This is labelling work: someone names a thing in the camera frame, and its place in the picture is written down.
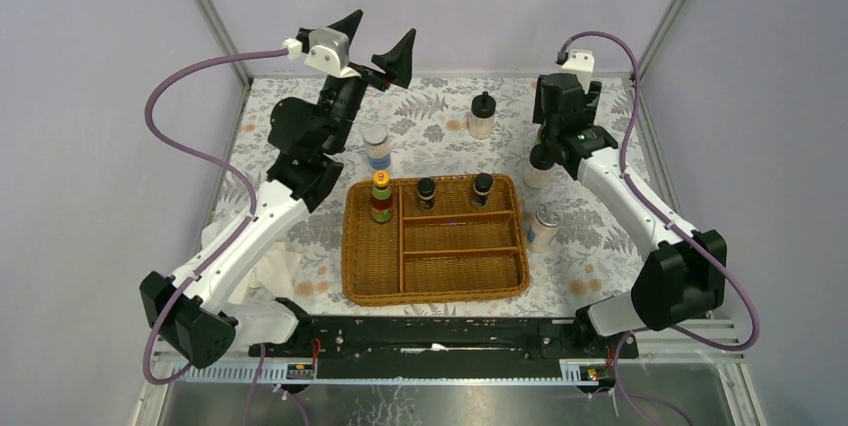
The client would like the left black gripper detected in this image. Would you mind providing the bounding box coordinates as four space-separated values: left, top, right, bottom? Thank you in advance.
315 12 410 155

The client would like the black spout seed bottle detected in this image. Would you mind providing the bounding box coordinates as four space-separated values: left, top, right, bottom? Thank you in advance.
468 91 496 139

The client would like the blue label shaker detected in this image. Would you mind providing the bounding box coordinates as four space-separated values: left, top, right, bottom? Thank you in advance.
362 125 392 171

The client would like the black cap dark jar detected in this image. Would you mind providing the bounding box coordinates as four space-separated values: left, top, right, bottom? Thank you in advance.
471 173 494 207

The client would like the small dark spice jar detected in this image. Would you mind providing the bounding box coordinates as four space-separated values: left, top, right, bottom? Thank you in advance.
416 177 435 211

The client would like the yellow cap sauce bottle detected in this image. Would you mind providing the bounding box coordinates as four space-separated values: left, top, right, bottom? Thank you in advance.
370 170 393 223

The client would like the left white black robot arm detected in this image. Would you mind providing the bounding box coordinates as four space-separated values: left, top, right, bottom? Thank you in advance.
140 10 417 369

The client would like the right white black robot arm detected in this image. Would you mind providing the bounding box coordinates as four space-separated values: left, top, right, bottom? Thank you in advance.
531 73 727 358

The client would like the black cap white jar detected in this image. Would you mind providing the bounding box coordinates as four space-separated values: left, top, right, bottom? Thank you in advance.
523 144 556 189

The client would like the silver lid shaker right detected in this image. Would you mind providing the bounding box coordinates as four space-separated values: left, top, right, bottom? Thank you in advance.
525 202 562 254

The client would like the wicker divided basket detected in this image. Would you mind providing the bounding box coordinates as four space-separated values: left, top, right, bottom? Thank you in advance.
341 174 531 307

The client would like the white crumpled cloth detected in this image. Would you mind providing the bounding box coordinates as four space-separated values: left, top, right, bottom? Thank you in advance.
228 242 303 304

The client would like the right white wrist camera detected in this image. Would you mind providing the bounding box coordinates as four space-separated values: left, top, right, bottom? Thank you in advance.
556 49 595 77

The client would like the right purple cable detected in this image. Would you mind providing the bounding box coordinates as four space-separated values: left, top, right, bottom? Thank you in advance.
556 31 762 426

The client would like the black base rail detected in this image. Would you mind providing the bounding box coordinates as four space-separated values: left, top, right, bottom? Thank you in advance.
248 315 639 380

